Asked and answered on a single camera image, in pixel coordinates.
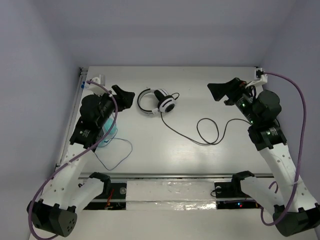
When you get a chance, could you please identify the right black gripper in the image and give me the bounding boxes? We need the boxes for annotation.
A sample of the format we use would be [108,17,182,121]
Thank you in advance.
[207,77,260,125]

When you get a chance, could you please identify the black white headphones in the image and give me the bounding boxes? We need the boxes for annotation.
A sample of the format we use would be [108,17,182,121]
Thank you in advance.
[136,88,180,115]

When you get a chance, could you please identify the black headphone cable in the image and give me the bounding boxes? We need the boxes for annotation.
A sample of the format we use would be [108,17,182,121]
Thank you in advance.
[160,112,253,146]

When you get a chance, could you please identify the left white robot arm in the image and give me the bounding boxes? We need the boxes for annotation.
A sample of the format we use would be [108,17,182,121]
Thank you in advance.
[27,81,135,240]

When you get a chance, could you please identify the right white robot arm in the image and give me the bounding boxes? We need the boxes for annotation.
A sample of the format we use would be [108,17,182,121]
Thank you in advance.
[207,77,320,237]

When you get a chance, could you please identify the teal cat-ear headphones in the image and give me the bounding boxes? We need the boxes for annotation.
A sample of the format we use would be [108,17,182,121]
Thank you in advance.
[96,117,118,148]

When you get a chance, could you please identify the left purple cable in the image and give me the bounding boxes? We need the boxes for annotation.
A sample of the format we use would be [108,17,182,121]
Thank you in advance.
[27,81,119,240]

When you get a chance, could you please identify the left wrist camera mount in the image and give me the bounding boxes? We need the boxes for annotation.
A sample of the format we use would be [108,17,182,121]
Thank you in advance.
[86,74,106,96]

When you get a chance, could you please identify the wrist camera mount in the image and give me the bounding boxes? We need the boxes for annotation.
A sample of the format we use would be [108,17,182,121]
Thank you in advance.
[245,67,268,89]
[86,74,106,96]

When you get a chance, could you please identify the blue headphone cable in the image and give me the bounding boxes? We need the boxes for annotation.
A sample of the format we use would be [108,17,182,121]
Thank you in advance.
[94,137,133,171]

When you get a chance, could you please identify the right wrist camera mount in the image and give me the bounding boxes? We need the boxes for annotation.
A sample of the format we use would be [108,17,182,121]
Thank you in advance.
[245,67,268,89]

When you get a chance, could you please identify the aluminium rail frame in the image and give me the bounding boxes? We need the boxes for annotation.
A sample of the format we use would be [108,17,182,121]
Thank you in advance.
[55,66,276,181]

